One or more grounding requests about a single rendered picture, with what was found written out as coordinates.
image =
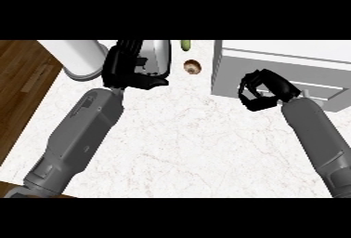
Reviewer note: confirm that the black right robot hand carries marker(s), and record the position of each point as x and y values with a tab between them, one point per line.
267	88

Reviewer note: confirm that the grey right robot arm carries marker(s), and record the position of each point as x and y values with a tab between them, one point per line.
320	142

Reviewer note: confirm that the white drawer cabinet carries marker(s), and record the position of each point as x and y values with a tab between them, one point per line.
283	66

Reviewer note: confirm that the brown round fruit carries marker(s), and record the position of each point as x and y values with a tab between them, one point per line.
192	66

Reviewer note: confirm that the green vegetable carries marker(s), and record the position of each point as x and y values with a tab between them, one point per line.
186	45

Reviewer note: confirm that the shiny silver metal cup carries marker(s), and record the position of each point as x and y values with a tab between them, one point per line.
153	59

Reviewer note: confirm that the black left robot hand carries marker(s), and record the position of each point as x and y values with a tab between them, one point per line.
123	69

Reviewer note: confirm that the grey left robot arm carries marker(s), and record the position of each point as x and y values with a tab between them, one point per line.
77	139

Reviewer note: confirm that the white drawer front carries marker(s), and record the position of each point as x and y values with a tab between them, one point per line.
301	77

